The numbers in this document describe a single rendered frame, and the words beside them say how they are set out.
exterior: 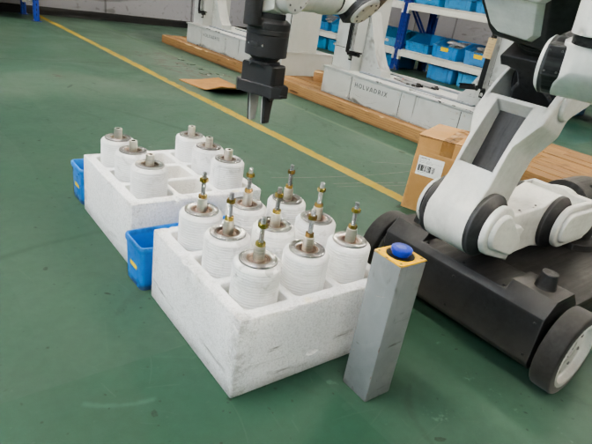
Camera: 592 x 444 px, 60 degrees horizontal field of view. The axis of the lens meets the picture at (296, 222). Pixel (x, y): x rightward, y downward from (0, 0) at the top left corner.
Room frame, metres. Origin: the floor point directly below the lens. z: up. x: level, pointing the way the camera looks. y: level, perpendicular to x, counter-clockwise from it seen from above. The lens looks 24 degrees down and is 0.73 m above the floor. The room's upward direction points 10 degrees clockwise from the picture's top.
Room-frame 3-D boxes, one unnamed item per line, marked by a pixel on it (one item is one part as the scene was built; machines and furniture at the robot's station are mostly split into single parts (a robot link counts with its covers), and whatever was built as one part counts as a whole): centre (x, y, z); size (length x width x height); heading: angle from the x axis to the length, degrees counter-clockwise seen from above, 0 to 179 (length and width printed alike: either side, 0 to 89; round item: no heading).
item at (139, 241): (1.19, 0.27, 0.06); 0.30 x 0.11 x 0.12; 131
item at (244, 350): (1.03, 0.04, 0.09); 0.39 x 0.39 x 0.18; 40
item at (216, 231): (0.96, 0.13, 0.25); 0.08 x 0.08 x 0.01
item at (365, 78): (3.53, -0.70, 0.45); 1.45 x 0.57 x 0.74; 42
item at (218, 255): (0.96, 0.13, 0.16); 0.10 x 0.10 x 0.18
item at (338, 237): (1.02, -0.12, 0.25); 0.08 x 0.08 x 0.01
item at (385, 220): (1.36, -0.28, 0.10); 0.20 x 0.05 x 0.20; 132
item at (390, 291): (0.86, -0.20, 0.16); 0.07 x 0.07 x 0.31; 40
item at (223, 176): (1.43, 0.22, 0.16); 0.10 x 0.10 x 0.18
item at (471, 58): (6.18, -1.84, 0.36); 0.50 x 0.38 x 0.21; 133
